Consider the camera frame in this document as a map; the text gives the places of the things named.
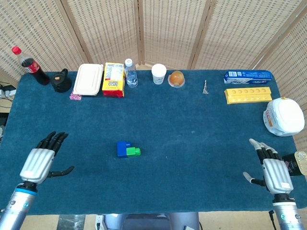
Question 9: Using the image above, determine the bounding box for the black round container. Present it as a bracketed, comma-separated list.
[50, 68, 72, 93]

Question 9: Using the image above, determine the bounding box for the blue toothpaste box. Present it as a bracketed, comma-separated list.
[223, 69, 273, 85]

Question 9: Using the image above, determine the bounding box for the green toy brick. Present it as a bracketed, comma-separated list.
[126, 147, 142, 158]

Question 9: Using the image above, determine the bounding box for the blue table cloth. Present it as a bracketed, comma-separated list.
[0, 69, 305, 216]

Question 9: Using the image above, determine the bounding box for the pink patterned packet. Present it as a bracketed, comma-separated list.
[69, 90, 83, 101]

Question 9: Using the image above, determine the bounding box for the cola bottle red cap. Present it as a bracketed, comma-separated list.
[11, 46, 51, 86]

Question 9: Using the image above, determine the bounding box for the orange jelly cup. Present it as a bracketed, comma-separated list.
[167, 70, 187, 89]

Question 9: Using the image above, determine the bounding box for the white paper cup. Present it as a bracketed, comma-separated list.
[151, 63, 167, 85]

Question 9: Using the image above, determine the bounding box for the blue toy brick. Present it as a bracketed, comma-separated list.
[117, 140, 135, 159]

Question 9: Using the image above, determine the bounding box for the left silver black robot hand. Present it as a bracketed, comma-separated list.
[19, 131, 75, 184]

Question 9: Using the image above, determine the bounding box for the black gold tin can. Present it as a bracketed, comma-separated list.
[282, 150, 307, 178]

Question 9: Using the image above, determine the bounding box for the clear water bottle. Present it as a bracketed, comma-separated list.
[123, 58, 139, 88]

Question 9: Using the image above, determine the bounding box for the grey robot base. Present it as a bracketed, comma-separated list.
[95, 212, 201, 230]

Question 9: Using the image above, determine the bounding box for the yellow plastic tray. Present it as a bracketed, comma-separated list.
[224, 87, 273, 105]

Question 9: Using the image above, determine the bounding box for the white round tub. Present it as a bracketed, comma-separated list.
[263, 97, 305, 137]

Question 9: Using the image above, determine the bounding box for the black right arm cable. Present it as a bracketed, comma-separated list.
[268, 209, 277, 230]

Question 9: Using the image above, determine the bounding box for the beige lidded lunch box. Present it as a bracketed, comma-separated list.
[72, 63, 104, 97]

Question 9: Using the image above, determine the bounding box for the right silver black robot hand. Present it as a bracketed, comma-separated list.
[242, 138, 295, 195]

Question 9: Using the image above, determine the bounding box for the woven folding screen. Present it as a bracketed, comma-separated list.
[0, 0, 307, 151]

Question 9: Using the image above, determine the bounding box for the yellow snack bag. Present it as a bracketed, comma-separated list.
[102, 62, 126, 98]

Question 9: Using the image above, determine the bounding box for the power adapter with cables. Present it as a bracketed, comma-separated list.
[0, 82, 17, 99]

